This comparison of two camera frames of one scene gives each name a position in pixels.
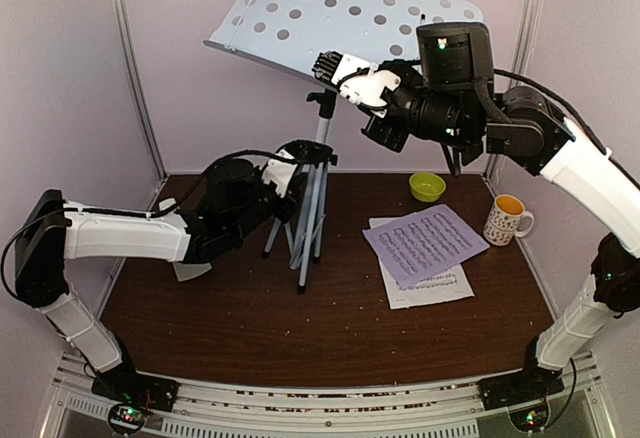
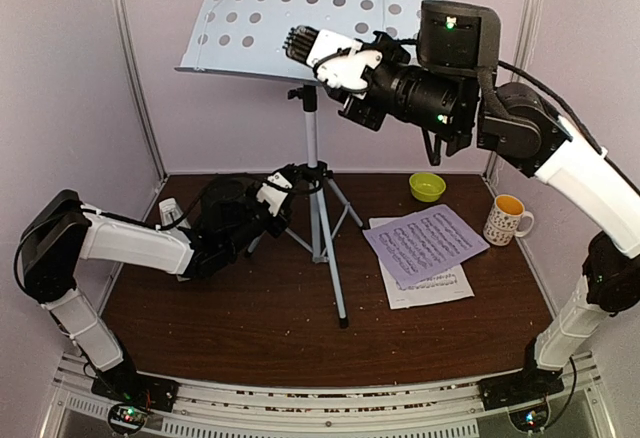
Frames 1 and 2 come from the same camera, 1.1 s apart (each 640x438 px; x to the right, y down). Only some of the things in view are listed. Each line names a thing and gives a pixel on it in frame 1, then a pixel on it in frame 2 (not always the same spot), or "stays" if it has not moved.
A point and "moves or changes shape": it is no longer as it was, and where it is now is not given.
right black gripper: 390,135 → 360,112
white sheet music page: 449,284 stays
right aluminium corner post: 528,24 stays
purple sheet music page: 418,246 stays
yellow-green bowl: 427,187 stays
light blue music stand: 287,10 moves or changes shape
